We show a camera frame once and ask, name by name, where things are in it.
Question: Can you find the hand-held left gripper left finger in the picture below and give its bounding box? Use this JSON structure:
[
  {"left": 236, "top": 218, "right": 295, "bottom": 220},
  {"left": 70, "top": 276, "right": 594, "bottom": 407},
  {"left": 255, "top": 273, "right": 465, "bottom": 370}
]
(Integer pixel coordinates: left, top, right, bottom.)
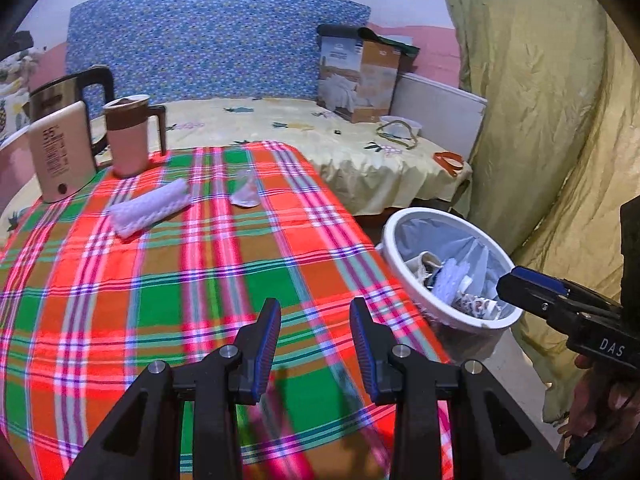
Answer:
[{"left": 65, "top": 297, "right": 282, "bottom": 480}]

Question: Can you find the printed cardboard box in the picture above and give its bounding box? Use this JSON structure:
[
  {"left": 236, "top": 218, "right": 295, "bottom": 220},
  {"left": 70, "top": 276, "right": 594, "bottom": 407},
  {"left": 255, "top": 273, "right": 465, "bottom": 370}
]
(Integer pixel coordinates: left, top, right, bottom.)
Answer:
[{"left": 316, "top": 24, "right": 421, "bottom": 124}]

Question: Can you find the pineapple print bedding pile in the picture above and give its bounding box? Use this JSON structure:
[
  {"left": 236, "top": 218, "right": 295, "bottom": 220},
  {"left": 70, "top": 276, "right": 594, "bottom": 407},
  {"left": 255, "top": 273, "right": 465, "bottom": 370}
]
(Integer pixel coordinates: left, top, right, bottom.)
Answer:
[{"left": 0, "top": 50, "right": 31, "bottom": 131}]

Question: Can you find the white trash bin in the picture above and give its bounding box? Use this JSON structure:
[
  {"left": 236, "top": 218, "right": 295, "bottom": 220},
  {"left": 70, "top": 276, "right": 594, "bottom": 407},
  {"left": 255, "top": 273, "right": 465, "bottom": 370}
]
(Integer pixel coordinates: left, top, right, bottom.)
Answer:
[{"left": 381, "top": 207, "right": 525, "bottom": 361}]

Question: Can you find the beige crumpled paper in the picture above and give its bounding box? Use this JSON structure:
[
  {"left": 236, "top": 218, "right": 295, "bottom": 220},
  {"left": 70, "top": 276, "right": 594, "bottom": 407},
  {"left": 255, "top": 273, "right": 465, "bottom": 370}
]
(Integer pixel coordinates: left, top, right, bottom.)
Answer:
[{"left": 405, "top": 251, "right": 443, "bottom": 281}]

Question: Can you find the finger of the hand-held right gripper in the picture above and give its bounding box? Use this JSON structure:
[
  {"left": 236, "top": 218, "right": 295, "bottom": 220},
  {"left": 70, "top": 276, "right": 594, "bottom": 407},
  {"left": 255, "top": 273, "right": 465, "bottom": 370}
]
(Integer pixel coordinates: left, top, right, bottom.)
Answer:
[{"left": 496, "top": 266, "right": 623, "bottom": 331}]

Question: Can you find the grey plastic bin liner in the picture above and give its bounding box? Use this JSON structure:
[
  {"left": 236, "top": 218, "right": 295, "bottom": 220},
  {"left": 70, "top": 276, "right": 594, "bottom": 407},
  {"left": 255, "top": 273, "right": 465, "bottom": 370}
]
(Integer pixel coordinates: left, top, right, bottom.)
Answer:
[{"left": 395, "top": 215, "right": 516, "bottom": 321}]

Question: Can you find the person's right hand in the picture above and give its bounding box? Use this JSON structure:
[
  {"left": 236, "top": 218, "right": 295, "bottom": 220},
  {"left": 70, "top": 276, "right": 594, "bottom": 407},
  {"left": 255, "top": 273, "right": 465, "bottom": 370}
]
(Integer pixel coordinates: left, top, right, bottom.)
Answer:
[{"left": 570, "top": 355, "right": 626, "bottom": 441}]

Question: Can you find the printed wrapper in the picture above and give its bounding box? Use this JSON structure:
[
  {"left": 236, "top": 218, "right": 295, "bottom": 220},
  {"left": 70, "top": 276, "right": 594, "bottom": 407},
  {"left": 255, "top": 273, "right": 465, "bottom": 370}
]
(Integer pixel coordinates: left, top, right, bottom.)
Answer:
[{"left": 457, "top": 295, "right": 503, "bottom": 321}]

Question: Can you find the blue patterned board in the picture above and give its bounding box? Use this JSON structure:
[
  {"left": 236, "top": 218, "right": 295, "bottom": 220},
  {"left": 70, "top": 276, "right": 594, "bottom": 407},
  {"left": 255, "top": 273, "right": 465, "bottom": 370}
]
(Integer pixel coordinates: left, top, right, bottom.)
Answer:
[{"left": 66, "top": 0, "right": 372, "bottom": 106}]

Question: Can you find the yellow printed bed sheet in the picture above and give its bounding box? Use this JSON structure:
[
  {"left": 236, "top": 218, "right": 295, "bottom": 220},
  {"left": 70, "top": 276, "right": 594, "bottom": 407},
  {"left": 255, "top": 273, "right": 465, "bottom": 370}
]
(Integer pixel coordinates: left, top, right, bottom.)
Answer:
[{"left": 0, "top": 97, "right": 473, "bottom": 241}]

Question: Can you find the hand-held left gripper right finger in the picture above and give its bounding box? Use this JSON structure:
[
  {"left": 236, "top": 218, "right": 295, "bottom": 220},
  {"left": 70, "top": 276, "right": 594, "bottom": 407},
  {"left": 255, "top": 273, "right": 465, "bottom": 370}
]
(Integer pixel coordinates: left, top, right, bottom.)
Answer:
[{"left": 349, "top": 297, "right": 573, "bottom": 480}]

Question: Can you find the steel electric kettle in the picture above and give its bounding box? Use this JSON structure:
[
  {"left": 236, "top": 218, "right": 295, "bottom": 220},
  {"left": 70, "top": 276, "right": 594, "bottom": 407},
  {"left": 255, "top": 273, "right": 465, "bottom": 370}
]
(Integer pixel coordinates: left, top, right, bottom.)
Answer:
[{"left": 28, "top": 65, "right": 115, "bottom": 168}]

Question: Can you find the crumpled clear plastic cup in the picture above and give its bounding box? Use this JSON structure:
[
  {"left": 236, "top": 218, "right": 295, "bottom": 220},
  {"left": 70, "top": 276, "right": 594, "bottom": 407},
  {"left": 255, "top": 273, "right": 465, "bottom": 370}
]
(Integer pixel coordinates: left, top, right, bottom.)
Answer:
[{"left": 229, "top": 169, "right": 261, "bottom": 208}]

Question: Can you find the yellow-green curtain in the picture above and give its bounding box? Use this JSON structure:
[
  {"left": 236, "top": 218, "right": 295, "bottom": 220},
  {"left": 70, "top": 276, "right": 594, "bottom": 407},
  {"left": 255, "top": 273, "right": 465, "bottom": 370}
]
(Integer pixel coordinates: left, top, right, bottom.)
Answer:
[{"left": 437, "top": 0, "right": 640, "bottom": 421}]

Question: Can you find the olive rope loop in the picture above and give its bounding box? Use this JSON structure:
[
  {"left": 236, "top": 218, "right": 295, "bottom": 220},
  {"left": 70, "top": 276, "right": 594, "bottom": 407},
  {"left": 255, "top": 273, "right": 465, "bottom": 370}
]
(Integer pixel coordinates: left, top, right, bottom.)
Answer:
[{"left": 376, "top": 117, "right": 420, "bottom": 151}]

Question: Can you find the orange tape ring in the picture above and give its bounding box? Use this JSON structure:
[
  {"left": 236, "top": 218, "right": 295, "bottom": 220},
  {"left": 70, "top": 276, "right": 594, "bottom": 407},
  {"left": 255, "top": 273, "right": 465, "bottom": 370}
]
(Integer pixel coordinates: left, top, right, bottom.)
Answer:
[{"left": 433, "top": 151, "right": 467, "bottom": 177}]

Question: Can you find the white foam sleeve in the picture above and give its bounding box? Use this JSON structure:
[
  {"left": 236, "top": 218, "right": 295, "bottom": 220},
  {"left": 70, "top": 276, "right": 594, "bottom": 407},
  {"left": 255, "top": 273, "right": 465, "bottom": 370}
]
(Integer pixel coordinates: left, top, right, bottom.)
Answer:
[
  {"left": 109, "top": 178, "right": 191, "bottom": 239},
  {"left": 432, "top": 257, "right": 473, "bottom": 303}
]

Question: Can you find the white bowl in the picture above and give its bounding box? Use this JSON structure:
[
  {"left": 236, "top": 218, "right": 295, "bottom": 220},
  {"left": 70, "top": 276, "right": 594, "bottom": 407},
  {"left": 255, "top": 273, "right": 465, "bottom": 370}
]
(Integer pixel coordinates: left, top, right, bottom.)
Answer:
[{"left": 380, "top": 116, "right": 421, "bottom": 138}]

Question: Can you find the plaid tablecloth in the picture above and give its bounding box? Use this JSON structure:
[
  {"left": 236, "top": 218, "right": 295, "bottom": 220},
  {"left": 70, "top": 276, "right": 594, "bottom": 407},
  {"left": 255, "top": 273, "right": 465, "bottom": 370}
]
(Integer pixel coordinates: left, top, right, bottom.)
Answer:
[{"left": 0, "top": 141, "right": 453, "bottom": 480}]

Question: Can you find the pink mug with brown lid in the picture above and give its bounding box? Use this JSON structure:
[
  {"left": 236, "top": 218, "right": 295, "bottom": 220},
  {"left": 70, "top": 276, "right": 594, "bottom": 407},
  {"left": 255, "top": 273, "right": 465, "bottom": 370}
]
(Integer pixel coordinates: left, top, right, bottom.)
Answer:
[{"left": 102, "top": 94, "right": 167, "bottom": 178}]

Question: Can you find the white panel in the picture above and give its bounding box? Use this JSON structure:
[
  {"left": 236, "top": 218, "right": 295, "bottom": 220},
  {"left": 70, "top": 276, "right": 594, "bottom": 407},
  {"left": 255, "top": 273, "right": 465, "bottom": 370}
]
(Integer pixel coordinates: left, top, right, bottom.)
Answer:
[{"left": 390, "top": 72, "right": 488, "bottom": 161}]

